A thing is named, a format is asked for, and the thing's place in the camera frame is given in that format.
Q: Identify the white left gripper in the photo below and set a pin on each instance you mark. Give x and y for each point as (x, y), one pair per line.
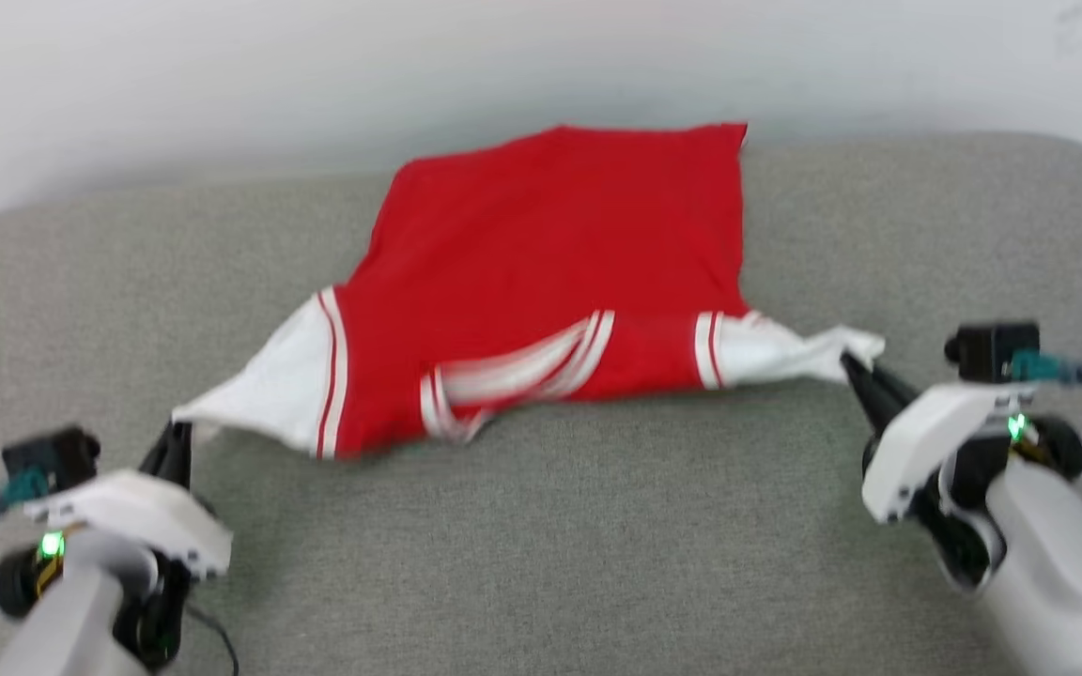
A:
(137, 514)

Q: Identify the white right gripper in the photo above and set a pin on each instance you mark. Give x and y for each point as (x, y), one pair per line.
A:
(926, 441)

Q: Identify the red white jersey garment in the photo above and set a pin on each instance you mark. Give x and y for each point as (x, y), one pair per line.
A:
(550, 263)

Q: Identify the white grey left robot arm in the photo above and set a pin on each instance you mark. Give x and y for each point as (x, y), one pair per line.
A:
(62, 620)

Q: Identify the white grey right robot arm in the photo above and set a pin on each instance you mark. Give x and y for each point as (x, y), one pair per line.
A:
(1058, 582)

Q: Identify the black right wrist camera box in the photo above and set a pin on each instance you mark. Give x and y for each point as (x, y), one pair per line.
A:
(992, 349)

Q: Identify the teal left camera connector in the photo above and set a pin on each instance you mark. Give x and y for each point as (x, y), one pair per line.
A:
(20, 488)

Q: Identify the teal camera connector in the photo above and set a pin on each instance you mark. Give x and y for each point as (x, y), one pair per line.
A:
(20, 488)
(1046, 367)

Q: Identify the teal right camera connector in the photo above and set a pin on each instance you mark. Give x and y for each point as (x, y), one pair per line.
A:
(1046, 367)

